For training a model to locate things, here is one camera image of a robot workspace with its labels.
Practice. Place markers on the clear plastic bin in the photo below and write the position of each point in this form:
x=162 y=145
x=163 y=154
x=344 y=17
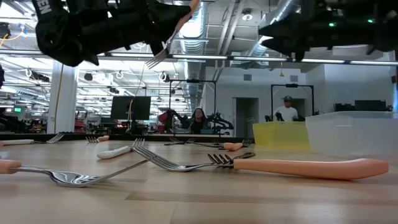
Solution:
x=351 y=133

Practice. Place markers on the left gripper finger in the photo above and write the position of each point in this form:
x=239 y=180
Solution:
x=158 y=39
x=164 y=15

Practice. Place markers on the green exit sign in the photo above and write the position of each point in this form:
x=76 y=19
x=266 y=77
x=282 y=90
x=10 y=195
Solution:
x=17 y=109

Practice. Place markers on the black monitor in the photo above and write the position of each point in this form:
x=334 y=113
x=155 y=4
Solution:
x=130 y=107

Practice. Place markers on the yellow plastic bin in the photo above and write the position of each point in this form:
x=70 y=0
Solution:
x=280 y=135

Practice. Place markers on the black background robot arm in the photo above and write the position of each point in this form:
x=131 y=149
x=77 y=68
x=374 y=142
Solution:
x=222 y=121
x=278 y=117

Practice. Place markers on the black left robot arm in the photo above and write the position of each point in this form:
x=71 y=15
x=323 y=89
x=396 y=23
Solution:
x=59 y=34

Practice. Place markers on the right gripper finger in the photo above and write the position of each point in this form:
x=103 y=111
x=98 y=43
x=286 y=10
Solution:
x=286 y=29
x=292 y=45

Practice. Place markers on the linear ceiling light bar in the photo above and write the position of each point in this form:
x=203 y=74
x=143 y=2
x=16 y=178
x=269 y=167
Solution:
x=217 y=57

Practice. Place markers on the white column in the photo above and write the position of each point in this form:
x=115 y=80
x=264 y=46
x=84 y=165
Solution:
x=66 y=99

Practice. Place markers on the silver ventilation duct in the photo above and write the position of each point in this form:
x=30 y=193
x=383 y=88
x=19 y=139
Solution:
x=280 y=9
x=194 y=77

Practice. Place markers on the black background rig frame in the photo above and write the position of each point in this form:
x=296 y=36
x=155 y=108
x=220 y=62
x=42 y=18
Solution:
x=192 y=81
x=292 y=85

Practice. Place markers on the black aluminium table frame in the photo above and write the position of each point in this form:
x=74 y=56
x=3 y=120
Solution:
x=74 y=136

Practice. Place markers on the person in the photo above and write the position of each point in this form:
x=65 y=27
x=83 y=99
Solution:
x=198 y=123
x=287 y=112

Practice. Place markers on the black equipment on counter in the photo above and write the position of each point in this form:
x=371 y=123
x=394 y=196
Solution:
x=370 y=105

